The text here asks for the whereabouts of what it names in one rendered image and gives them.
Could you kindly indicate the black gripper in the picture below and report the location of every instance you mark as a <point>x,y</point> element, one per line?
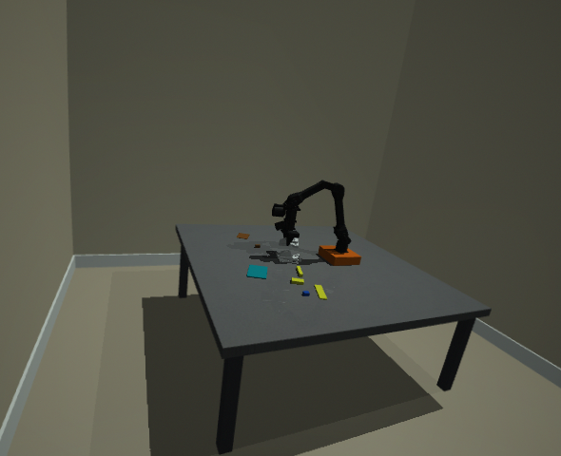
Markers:
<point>289,234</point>

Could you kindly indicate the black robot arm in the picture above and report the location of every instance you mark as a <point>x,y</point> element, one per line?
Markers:
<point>290,207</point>

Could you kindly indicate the teal flat rectangular plate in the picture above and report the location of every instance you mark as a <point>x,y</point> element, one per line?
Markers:
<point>257,271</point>

